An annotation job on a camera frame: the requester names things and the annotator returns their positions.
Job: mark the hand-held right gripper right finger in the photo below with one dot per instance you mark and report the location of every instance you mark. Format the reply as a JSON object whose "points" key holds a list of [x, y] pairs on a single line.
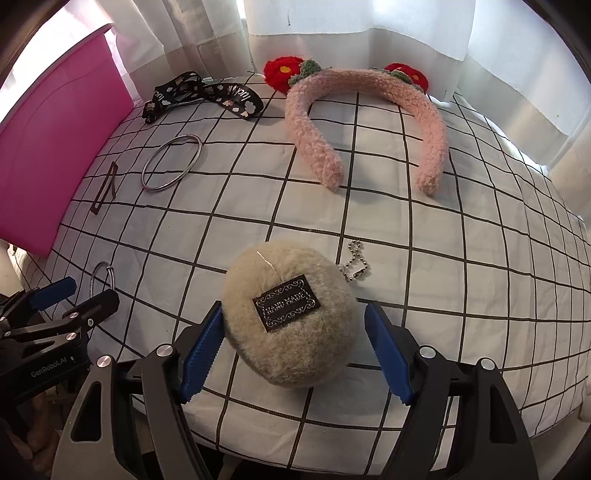
{"points": [[388, 351]]}

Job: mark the pink fuzzy flower headband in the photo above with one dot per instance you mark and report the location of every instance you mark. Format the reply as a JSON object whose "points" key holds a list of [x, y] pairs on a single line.
{"points": [[318, 138]]}

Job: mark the white curtain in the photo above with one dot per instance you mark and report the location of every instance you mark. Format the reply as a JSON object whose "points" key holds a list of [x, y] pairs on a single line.
{"points": [[369, 37]]}

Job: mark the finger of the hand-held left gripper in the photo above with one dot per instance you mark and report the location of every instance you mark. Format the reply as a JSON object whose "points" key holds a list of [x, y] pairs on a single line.
{"points": [[56, 291], [94, 308]]}

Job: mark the white black-checked cloth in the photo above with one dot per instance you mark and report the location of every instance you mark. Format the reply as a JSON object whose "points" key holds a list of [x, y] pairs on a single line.
{"points": [[415, 221]]}

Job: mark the brown hair clip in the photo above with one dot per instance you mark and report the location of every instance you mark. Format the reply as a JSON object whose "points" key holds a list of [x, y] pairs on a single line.
{"points": [[102, 194]]}

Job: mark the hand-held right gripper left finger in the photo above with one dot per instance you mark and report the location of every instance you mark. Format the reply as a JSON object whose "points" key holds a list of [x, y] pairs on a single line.
{"points": [[201, 356]]}

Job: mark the silver metal bangle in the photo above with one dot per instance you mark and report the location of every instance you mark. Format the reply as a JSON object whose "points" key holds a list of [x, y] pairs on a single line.
{"points": [[150, 183]]}

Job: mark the pink storage box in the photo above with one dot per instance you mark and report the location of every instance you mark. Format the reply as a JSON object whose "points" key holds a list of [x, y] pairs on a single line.
{"points": [[55, 152]]}

